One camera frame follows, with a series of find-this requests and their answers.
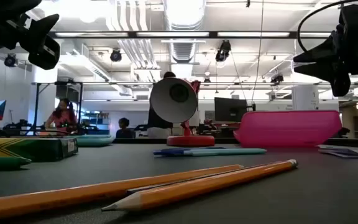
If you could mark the long yellow pencil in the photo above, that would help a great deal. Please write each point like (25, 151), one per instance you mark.
(73, 194)

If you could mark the teal bowl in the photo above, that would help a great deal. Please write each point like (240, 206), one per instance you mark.
(95, 140)

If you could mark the dark blue pen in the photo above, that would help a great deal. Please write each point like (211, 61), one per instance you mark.
(169, 152)

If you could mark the yellow green crayon box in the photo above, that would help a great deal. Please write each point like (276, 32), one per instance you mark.
(26, 149)

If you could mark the pink plastic pencil case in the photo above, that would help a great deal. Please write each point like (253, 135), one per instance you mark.
(291, 127)

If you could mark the green marker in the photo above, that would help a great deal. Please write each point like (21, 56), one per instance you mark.
(2, 162)

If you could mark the black overhead frame bar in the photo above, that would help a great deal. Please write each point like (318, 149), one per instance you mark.
(132, 34)

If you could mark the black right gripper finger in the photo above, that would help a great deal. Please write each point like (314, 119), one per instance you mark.
(322, 53)
(337, 77)

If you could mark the sharpened yellow pencil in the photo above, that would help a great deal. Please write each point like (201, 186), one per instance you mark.
(197, 186)

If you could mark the black metal frame stand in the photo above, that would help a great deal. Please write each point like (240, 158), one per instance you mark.
(80, 105)

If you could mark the black monitor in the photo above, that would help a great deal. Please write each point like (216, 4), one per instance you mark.
(230, 109)

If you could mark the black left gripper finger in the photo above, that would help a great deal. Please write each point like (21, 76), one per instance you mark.
(45, 53)
(43, 25)

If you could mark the black ceiling spotlight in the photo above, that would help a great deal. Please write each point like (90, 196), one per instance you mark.
(222, 51)
(10, 60)
(277, 79)
(116, 56)

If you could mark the red desk lamp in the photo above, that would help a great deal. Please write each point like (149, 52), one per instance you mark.
(172, 99)

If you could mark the light teal pen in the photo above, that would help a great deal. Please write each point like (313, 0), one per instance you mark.
(228, 152)

